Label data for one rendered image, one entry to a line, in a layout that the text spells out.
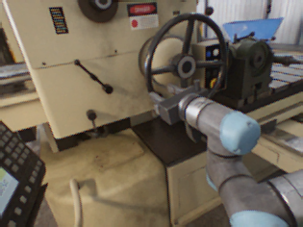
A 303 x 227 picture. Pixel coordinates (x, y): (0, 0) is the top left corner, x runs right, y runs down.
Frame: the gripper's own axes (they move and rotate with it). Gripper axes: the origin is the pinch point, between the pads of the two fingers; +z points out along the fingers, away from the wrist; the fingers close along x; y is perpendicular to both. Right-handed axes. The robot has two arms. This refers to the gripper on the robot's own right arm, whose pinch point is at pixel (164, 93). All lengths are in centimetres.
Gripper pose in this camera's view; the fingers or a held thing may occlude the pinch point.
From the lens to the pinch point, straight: 63.4
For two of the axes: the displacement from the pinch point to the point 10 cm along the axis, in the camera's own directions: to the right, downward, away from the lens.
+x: -8.6, 4.3, -2.9
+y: -2.4, -8.3, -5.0
